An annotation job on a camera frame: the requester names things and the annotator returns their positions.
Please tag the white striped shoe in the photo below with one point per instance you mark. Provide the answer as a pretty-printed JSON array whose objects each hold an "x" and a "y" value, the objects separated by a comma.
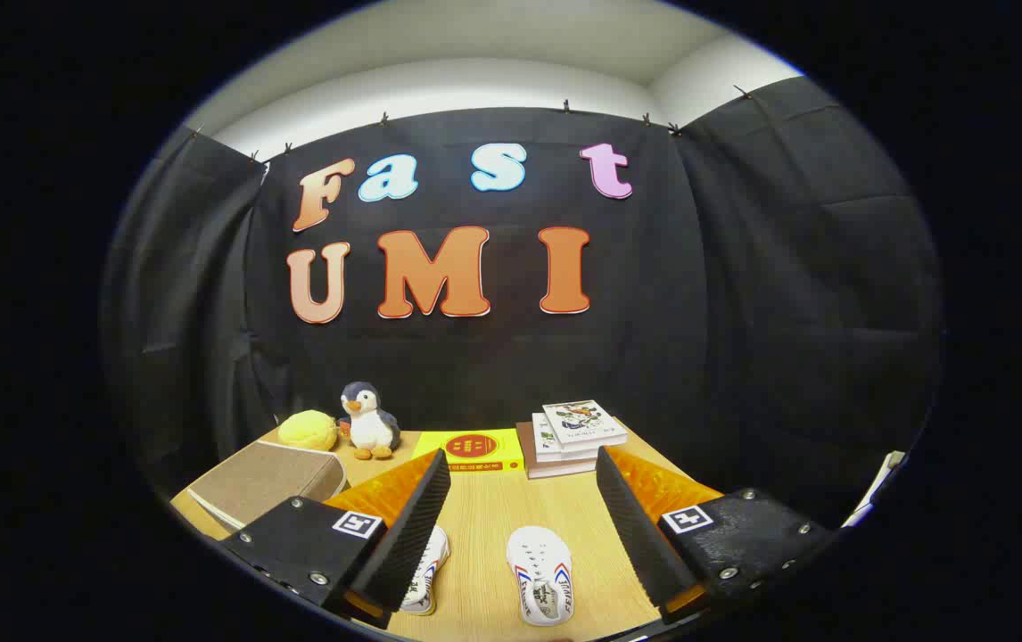
[
  {"x": 542, "y": 575},
  {"x": 429, "y": 571}
]

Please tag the penguin plush toy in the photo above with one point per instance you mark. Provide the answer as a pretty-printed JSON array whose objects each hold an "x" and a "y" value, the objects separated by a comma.
[{"x": 370, "y": 423}]

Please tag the white book floral cover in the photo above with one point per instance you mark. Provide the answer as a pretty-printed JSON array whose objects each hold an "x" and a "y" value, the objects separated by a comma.
[{"x": 582, "y": 421}]

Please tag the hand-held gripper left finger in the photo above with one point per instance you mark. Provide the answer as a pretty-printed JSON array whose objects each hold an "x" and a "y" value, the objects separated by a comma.
[{"x": 404, "y": 535}]

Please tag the brown cover book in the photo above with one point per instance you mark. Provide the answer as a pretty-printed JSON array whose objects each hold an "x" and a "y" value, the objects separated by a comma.
[{"x": 527, "y": 450}]

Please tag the yellow round plush toy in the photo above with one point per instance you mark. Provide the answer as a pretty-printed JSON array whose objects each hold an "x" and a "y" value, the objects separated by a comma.
[{"x": 308, "y": 431}]

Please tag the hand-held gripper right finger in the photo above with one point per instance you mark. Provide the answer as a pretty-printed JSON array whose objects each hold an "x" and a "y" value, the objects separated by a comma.
[{"x": 640, "y": 535}]

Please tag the yellow book red label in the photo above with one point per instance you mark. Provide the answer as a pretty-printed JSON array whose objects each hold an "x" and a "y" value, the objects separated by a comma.
[{"x": 471, "y": 448}]

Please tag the beige fabric storage box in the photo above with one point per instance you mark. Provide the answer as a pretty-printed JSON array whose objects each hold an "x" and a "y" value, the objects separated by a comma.
[{"x": 266, "y": 481}]

